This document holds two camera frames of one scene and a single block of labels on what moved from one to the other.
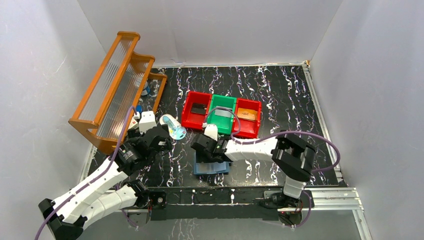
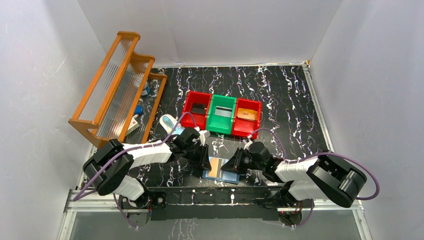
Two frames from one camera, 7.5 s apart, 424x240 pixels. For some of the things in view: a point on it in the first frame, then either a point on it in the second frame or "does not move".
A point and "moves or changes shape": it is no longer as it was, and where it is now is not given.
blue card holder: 209,167 moves or changes shape
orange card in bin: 246,114 does not move
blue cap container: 139,108 does not move
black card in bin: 199,108 does not move
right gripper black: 201,158 to 234,164
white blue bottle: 175,131 does not move
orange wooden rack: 123,86 does not move
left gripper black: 158,139 to 201,153
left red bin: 195,109 does not move
